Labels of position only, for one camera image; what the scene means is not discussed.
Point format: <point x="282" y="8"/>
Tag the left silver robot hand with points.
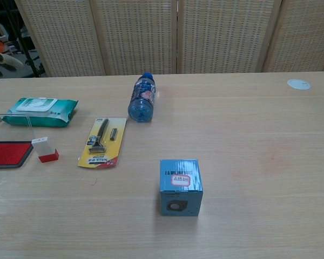
<point x="8" y="62"/>

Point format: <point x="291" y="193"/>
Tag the white and red stamp block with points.
<point x="44" y="148"/>

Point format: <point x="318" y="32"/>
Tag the red clear-lid box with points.
<point x="6" y="153"/>

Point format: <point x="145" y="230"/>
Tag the black tripod stand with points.
<point x="31" y="60"/>

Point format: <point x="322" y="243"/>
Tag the green wet wipes pack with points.
<point x="43" y="116"/>

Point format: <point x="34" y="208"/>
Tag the razor in yellow blister pack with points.
<point x="104" y="151"/>

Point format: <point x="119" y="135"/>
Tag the wooden rattan folding screen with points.
<point x="140" y="35"/>

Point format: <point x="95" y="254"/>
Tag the blue plastic water bottle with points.
<point x="141" y="102"/>

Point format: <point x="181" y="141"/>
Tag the blue speaker carton box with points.
<point x="181" y="172"/>

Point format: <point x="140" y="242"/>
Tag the white round grommet cover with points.
<point x="299" y="84"/>

